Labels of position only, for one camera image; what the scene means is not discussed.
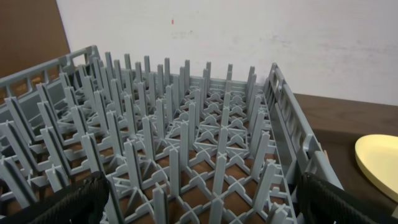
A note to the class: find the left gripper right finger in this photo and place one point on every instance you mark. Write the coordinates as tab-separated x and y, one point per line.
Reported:
322	202

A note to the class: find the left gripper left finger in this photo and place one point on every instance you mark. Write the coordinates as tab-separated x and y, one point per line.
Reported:
81	202

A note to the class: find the grey plastic dishwasher rack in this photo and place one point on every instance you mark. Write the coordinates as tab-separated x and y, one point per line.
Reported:
175	148

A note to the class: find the dark brown serving tray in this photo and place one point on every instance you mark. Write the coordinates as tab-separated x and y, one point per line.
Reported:
340	147

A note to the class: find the yellow round plate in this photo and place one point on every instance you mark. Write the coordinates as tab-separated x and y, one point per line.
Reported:
376	156

